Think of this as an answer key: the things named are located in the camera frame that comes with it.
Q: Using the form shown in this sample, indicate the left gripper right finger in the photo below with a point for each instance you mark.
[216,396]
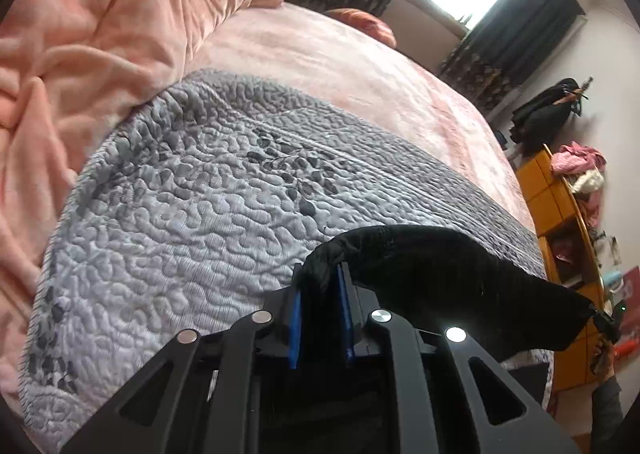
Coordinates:
[407,391]

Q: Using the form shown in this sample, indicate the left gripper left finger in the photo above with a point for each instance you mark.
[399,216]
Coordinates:
[198,392]

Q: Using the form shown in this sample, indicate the black pants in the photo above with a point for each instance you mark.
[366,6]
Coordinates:
[436,277]

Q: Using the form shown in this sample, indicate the white clothing on dresser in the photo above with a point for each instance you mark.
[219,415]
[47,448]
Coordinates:
[589,182]

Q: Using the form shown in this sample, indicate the grey quilted bedspread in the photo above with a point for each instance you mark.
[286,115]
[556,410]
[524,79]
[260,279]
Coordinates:
[201,203]

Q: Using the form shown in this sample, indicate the orange wooden dresser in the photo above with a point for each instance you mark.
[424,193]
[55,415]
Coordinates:
[569,258]

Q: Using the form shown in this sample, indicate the pink clothes pile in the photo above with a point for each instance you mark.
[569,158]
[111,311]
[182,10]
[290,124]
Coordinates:
[575,159]

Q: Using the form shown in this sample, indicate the pink bed sheet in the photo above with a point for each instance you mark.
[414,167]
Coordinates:
[338,64]

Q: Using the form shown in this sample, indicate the dark patterned curtain right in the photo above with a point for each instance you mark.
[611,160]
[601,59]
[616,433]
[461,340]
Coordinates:
[506,46]

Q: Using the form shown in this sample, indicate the orange striped pillow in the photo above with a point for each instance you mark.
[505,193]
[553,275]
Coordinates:
[365,22]

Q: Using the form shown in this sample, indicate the pink fluffy duvet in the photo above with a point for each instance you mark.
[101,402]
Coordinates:
[71,70]

